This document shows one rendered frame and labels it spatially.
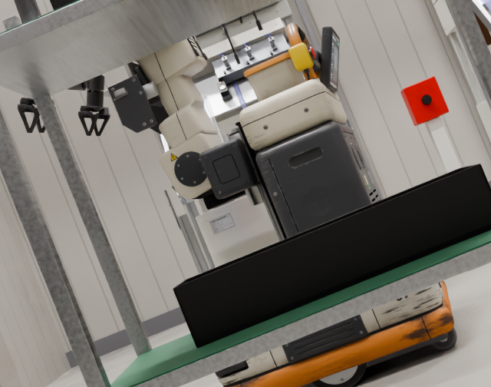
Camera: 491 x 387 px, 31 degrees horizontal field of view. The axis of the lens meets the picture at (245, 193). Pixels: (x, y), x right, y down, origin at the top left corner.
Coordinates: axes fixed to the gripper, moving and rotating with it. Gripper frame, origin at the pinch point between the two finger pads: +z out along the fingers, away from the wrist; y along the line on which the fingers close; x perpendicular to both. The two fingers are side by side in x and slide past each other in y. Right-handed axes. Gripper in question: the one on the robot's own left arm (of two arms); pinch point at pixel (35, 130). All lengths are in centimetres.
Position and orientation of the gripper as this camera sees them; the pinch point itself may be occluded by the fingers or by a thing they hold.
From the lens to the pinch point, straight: 270.7
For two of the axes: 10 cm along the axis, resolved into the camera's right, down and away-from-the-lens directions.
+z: -0.8, 9.9, 0.9
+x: 9.9, 0.9, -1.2
